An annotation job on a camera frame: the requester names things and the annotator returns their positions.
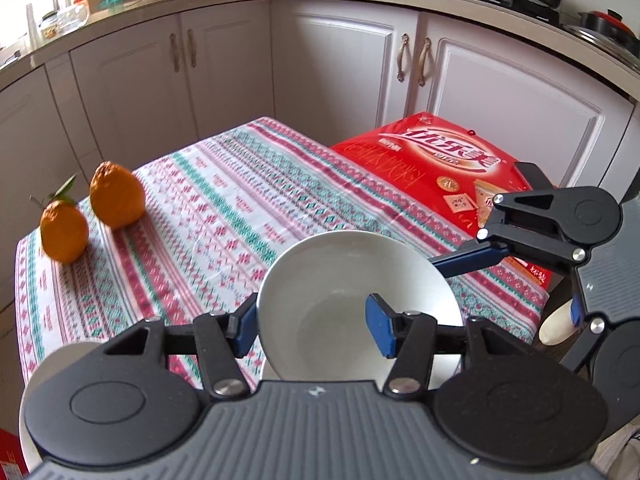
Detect white kitchen cabinet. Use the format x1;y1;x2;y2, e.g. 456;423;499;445
0;0;640;321

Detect white bowl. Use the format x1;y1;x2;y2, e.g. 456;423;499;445
256;231;463;381

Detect orange with stem and leaves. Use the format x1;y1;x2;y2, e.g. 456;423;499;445
30;174;90;266

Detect patterned red green tablecloth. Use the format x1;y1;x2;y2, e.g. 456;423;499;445
14;116;548;401

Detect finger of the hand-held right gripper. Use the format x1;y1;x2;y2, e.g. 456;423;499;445
427;161;591;279
559;271;607;374

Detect glass bowl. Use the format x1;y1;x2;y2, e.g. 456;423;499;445
39;4;91;41

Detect orange without leaves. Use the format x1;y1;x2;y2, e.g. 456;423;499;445
89;161;147;231

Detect white bottle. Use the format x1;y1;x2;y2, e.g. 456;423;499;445
25;2;42;51

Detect pot with red lid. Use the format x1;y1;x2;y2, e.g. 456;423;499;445
562;8;640;61

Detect white plate with fruit print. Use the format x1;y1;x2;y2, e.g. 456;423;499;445
22;341;113;401

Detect red cardboard box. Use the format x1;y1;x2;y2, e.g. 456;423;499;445
0;427;32;480

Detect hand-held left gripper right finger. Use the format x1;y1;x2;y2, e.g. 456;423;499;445
365;292;527;396

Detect white rounded object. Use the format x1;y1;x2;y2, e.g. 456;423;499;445
539;297;576;347

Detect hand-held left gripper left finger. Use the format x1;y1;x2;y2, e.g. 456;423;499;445
102;295;259;402

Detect red printed carton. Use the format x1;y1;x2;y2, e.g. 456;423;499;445
327;112;558;291

